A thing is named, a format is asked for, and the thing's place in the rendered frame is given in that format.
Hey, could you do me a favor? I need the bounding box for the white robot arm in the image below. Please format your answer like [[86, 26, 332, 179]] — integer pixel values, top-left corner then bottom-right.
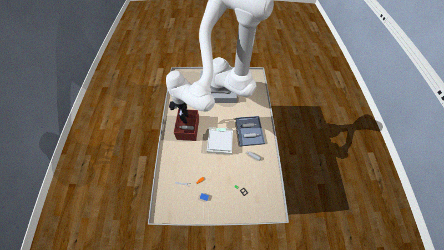
[[166, 0, 274, 112]]

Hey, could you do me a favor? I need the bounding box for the white digital scale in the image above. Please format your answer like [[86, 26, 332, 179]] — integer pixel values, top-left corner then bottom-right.
[[206, 127, 233, 154]]

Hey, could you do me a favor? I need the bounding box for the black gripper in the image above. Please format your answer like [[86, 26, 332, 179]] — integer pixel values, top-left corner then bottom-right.
[[175, 103, 188, 124]]

